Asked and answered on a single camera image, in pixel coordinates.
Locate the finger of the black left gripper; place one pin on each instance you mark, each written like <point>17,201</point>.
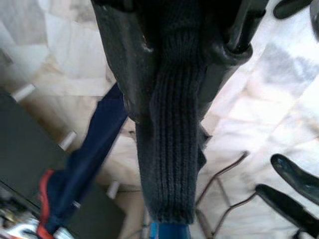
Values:
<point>286,206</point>
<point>296,174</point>

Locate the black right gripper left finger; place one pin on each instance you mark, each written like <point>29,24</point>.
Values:
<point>124,49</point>

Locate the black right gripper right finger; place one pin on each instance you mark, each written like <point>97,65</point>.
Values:
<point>224,57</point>

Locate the black shirt green logo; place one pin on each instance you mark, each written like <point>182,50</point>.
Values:
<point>169,149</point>

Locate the blue hanger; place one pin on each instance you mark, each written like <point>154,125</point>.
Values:
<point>169,231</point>

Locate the navy shirt red collar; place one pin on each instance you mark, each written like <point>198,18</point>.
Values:
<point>82,161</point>

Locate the black television console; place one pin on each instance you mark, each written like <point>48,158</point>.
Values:
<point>20,149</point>

